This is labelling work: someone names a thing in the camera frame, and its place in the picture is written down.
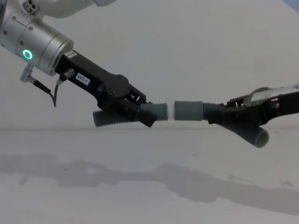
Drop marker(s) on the white tube connector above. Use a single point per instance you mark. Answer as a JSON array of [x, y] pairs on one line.
[[171, 112]]

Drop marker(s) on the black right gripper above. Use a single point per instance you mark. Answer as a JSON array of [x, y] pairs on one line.
[[280, 105]]

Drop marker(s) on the white table cloth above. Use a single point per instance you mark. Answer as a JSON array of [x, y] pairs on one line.
[[140, 198]]

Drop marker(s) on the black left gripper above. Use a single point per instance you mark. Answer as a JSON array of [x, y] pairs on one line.
[[93, 74]]

